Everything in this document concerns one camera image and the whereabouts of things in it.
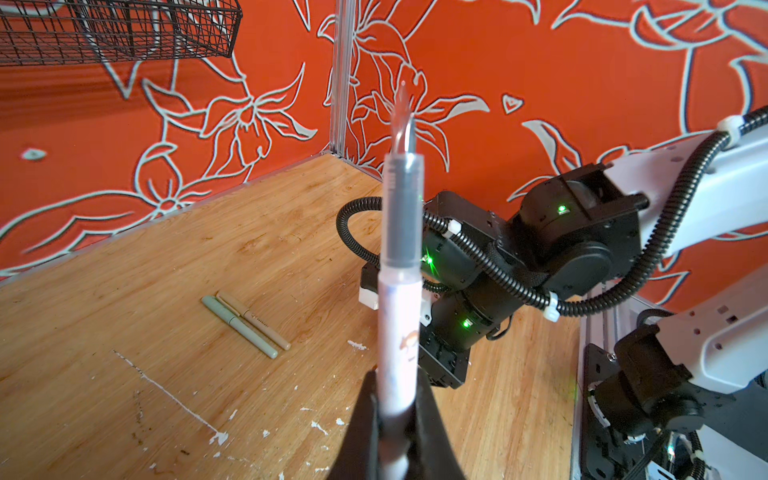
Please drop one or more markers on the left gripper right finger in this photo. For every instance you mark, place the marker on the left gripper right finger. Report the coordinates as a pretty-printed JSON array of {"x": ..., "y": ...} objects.
[{"x": 433, "y": 456}]

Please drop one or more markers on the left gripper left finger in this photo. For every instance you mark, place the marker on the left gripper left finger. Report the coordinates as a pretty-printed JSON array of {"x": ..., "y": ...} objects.
[{"x": 358, "y": 454}]

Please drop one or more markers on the light green pen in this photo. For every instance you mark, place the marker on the light green pen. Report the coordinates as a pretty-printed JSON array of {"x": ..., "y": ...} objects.
[{"x": 234, "y": 321}]

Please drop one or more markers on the tan pen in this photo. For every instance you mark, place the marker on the tan pen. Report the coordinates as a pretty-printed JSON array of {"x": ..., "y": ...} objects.
[{"x": 246, "y": 313}]

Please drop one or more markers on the pink pen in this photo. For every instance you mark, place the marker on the pink pen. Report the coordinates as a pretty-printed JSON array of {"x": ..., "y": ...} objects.
[{"x": 399, "y": 288}]

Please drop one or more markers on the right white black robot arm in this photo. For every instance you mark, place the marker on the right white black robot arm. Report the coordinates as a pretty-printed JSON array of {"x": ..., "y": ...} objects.
[{"x": 583, "y": 243}]

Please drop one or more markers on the black wire mesh basket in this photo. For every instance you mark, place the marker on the black wire mesh basket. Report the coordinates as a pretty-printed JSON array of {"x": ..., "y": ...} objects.
[{"x": 72, "y": 32}]

